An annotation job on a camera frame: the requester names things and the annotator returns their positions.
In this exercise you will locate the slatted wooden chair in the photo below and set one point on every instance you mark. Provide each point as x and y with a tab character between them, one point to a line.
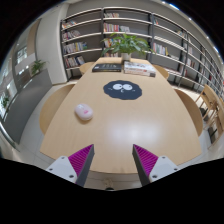
209	96

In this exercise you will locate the round-back wooden chair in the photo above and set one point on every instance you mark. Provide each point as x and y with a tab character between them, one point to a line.
191	110
163	71
53	106
86	67

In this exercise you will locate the pink computer mouse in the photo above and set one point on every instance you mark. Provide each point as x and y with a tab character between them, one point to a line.
83	111

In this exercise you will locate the grey bookshelf unit with books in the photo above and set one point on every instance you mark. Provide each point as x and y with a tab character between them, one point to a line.
133	28

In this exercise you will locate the dark cartoon-face mouse pad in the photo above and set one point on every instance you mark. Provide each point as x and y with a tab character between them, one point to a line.
113	94

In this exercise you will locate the small potted plant on ledge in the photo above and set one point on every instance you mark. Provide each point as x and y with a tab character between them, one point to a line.
37	66

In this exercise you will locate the green plant in white pot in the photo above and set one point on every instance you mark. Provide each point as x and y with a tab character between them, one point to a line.
126	43

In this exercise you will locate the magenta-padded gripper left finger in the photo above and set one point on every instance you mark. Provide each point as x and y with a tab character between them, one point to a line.
63	166

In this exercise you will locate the white book orange spine print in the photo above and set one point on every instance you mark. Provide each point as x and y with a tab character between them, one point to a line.
140	74

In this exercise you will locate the black book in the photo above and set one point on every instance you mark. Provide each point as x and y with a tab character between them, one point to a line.
106	67

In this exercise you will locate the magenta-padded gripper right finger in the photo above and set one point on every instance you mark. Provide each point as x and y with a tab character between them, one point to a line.
161	166

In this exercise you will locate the small potted plant by window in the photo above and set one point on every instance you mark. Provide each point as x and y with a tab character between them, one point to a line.
5	100

